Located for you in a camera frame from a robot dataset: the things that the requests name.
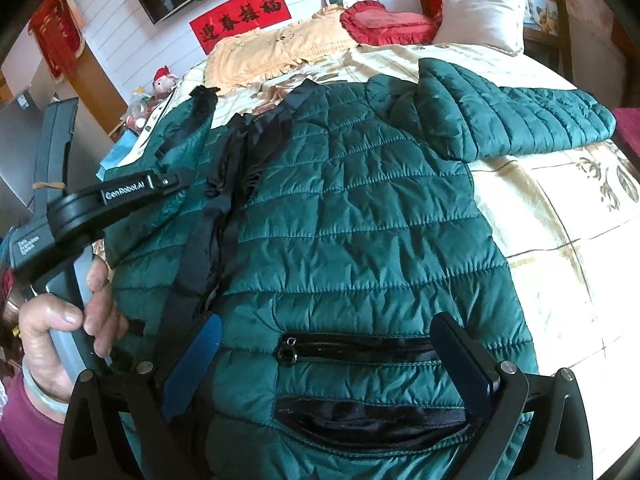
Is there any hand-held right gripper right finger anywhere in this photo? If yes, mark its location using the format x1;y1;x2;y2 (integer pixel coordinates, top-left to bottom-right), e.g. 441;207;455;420
429;311;596;480

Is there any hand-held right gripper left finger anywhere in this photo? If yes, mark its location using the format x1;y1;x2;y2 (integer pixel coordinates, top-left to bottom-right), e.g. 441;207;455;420
57;312;224;480

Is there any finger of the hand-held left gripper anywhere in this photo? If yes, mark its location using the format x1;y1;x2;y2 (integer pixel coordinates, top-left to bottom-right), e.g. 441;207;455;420
31;97;80;202
97;172;182;213

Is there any green quilted jacket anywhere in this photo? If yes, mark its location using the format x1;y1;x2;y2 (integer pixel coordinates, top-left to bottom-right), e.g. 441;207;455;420
102;57;617;480

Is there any person's left forearm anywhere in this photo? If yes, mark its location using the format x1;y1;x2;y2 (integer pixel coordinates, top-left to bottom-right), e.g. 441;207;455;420
0;357;75;480

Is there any person's left hand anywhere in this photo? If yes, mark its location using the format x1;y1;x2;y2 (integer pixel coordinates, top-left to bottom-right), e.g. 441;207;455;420
17;255;131;402

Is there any blue cloth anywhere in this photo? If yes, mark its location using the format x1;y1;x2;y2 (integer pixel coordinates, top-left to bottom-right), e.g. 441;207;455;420
99;129;147;178

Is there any grey cabinet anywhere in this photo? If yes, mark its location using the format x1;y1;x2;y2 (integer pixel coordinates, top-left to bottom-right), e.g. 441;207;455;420
0;85;66;226

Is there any brown wooden door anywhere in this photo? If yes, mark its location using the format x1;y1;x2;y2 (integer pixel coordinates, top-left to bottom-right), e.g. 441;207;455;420
60;50;128;136

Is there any pile of small toys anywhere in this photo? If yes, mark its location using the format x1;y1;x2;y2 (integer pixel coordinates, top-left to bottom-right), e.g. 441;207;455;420
119;89;162;137

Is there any red hanging pennant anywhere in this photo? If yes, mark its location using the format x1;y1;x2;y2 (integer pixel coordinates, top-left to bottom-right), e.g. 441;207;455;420
27;0;85;86

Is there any stuffed toy with red hat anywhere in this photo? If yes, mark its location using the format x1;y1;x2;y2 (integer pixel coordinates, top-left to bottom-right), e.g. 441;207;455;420
150;66;180;99

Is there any floral bed sheet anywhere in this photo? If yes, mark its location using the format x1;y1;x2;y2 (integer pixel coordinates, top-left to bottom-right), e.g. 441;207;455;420
100;42;640;461

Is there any yellow fringed pillow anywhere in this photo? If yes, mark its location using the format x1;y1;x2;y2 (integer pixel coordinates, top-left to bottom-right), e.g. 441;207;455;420
204;15;362;97

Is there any maroon stool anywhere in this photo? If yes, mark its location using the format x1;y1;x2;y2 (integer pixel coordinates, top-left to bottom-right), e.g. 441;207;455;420
612;107;640;162

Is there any red heart-shaped pillow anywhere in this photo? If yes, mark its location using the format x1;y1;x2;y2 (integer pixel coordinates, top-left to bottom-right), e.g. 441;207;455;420
339;1;444;47

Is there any white pillow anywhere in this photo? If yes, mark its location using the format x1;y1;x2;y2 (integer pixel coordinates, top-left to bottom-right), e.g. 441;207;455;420
431;0;529;56

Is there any brown wooden headboard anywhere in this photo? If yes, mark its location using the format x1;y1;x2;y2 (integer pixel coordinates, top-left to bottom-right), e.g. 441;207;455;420
440;0;577;81

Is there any pale jade bracelet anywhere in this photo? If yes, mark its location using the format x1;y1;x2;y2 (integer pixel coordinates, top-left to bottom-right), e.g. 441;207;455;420
21;357;72;413

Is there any red wall banner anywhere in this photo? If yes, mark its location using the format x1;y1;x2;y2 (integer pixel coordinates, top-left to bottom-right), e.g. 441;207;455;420
189;0;292;56

